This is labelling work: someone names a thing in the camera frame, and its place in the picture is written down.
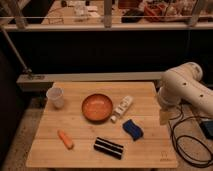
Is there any metal railing frame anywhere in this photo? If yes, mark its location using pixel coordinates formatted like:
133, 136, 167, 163
0, 0, 213, 31

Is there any orange carrot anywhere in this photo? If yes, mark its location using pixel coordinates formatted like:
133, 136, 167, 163
58, 130, 74, 149

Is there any blue sponge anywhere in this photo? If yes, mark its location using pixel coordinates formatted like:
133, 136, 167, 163
122, 119, 144, 141

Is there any orange ceramic bowl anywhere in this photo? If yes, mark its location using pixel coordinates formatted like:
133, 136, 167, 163
81, 94, 113, 122

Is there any black white striped block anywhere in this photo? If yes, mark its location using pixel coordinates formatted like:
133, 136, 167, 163
93, 137, 124, 160

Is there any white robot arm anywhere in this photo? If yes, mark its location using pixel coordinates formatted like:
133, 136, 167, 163
157, 62, 213, 125

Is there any dark power box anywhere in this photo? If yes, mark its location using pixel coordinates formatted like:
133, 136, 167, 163
200, 120, 213, 140

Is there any black cable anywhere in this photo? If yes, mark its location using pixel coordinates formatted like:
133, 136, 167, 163
168, 104, 213, 169

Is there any translucent plastic cup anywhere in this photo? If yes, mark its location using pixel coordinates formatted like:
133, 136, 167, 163
46, 87, 64, 109

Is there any white remote control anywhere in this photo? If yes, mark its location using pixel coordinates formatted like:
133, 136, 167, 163
110, 96, 133, 123

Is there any grey metal beam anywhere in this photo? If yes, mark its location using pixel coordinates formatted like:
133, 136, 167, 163
17, 72, 162, 92

